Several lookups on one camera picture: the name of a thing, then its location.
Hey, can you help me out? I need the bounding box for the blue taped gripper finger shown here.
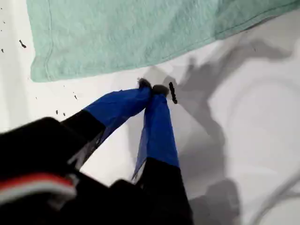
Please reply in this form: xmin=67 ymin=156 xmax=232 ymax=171
xmin=131 ymin=84 xmax=194 ymax=225
xmin=62 ymin=78 xmax=152 ymax=171

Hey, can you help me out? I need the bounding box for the pale green T-shirt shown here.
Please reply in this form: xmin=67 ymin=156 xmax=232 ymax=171
xmin=25 ymin=0 xmax=300 ymax=83

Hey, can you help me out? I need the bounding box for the small black tape scrap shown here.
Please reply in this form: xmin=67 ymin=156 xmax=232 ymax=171
xmin=168 ymin=82 xmax=178 ymax=104

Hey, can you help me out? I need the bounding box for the red and white wire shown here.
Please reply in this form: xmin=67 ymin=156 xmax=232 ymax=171
xmin=0 ymin=172 xmax=78 ymax=205

